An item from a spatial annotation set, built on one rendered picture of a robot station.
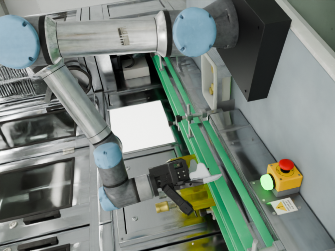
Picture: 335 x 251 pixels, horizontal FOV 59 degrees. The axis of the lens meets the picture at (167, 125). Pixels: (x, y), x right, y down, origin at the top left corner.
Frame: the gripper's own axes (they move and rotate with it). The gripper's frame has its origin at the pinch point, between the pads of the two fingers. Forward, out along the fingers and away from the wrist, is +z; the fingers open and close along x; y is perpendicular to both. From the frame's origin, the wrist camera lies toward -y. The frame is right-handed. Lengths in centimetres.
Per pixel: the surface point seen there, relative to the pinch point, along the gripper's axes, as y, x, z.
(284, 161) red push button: 0.0, -11.1, 17.0
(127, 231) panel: -16.5, 25.4, -32.9
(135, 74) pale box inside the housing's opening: 59, 121, -9
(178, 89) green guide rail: 35, 66, 8
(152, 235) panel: -19.7, 21.8, -24.4
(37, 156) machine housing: 21, 75, -73
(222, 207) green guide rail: -11.7, 3.7, -0.3
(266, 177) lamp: -3.3, -8.7, 11.6
